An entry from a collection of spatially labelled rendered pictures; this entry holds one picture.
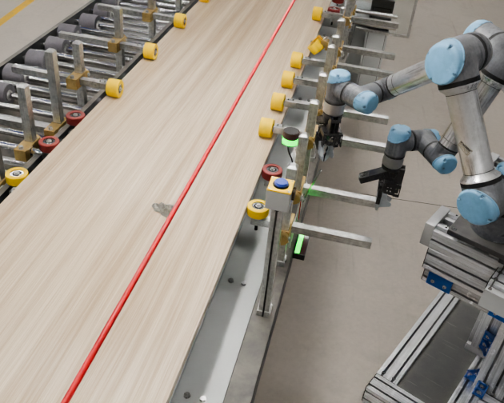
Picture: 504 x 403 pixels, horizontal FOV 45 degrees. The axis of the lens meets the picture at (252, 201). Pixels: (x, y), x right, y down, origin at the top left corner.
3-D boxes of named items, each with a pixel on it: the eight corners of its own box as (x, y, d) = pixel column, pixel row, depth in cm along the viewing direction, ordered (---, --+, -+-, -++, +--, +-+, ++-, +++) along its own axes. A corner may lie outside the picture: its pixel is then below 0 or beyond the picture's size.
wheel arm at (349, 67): (392, 77, 313) (394, 69, 311) (392, 79, 310) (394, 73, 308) (296, 60, 320) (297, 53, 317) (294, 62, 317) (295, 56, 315)
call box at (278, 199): (292, 201, 182) (295, 180, 177) (287, 215, 176) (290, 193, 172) (269, 197, 183) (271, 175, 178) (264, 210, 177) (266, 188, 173)
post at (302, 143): (294, 233, 252) (310, 131, 223) (292, 238, 249) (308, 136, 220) (285, 232, 252) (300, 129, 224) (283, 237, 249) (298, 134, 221)
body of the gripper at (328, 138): (320, 149, 219) (326, 119, 212) (315, 136, 226) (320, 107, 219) (341, 149, 220) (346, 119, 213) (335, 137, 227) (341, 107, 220)
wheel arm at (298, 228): (370, 245, 220) (372, 236, 217) (369, 251, 217) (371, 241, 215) (252, 221, 226) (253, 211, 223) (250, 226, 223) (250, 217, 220)
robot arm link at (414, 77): (501, 19, 177) (380, 73, 218) (479, 26, 171) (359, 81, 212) (514, 57, 178) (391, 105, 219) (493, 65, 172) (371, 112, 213)
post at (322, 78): (312, 165, 290) (328, 71, 262) (311, 169, 287) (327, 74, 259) (305, 164, 291) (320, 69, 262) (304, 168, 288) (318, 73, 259)
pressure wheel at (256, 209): (258, 220, 230) (261, 195, 223) (270, 232, 225) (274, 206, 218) (240, 226, 226) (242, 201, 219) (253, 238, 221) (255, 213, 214)
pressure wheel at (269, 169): (281, 188, 248) (284, 164, 241) (277, 199, 242) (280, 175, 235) (262, 184, 249) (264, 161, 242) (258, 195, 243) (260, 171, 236)
